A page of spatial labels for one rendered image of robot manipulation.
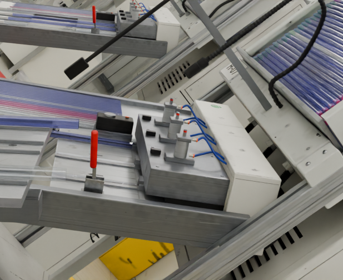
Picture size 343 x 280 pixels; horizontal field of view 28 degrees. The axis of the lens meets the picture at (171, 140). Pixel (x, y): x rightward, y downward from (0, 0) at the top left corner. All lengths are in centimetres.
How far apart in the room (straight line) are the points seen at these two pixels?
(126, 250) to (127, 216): 354
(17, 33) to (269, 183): 153
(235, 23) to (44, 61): 348
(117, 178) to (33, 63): 465
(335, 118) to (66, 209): 44
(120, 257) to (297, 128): 352
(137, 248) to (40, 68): 193
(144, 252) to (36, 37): 245
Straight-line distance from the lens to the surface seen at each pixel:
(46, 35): 251
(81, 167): 126
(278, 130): 128
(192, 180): 115
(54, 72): 586
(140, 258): 469
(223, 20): 251
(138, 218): 112
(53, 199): 111
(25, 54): 585
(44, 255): 278
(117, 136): 145
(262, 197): 116
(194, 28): 249
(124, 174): 126
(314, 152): 114
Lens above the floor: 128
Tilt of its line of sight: 6 degrees down
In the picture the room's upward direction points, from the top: 54 degrees clockwise
